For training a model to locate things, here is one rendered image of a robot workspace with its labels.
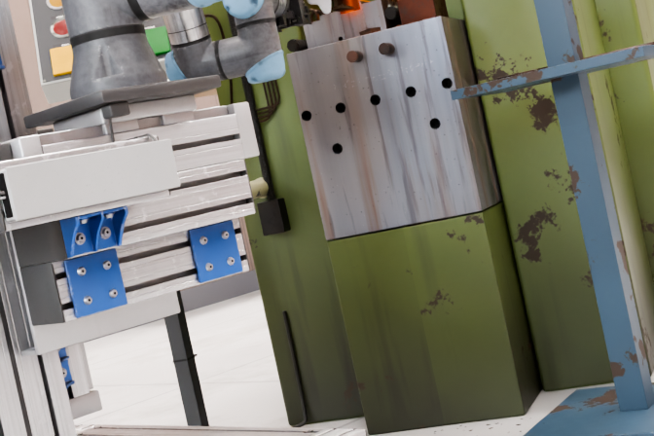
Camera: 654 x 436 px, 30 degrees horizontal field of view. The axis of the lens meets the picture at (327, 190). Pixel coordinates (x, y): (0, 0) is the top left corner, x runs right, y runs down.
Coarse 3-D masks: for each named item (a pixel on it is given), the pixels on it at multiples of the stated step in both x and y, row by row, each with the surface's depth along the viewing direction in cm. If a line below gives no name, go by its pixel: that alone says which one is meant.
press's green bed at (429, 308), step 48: (336, 240) 285; (384, 240) 281; (432, 240) 277; (480, 240) 273; (384, 288) 282; (432, 288) 278; (480, 288) 274; (384, 336) 283; (432, 336) 279; (480, 336) 275; (528, 336) 292; (384, 384) 284; (432, 384) 280; (480, 384) 276; (528, 384) 282; (384, 432) 285
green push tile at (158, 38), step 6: (150, 30) 286; (156, 30) 286; (162, 30) 286; (150, 36) 285; (156, 36) 285; (162, 36) 285; (150, 42) 284; (156, 42) 284; (162, 42) 284; (168, 42) 284; (156, 48) 283; (162, 48) 283; (168, 48) 283; (156, 54) 283
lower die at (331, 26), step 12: (384, 0) 285; (336, 12) 286; (360, 12) 284; (372, 12) 283; (384, 12) 283; (312, 24) 288; (324, 24) 287; (336, 24) 286; (348, 24) 285; (360, 24) 284; (372, 24) 283; (384, 24) 282; (396, 24) 290; (312, 36) 288; (324, 36) 287; (336, 36) 286; (348, 36) 285
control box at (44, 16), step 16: (32, 0) 292; (48, 0) 291; (32, 16) 290; (48, 16) 289; (48, 32) 287; (48, 48) 285; (48, 64) 283; (48, 80) 280; (64, 80) 281; (48, 96) 284; (64, 96) 286
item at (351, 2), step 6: (336, 0) 275; (342, 0) 277; (348, 0) 282; (354, 0) 283; (360, 0) 288; (336, 6) 275; (342, 6) 274; (348, 6) 279; (354, 6) 283; (342, 12) 284; (348, 12) 284
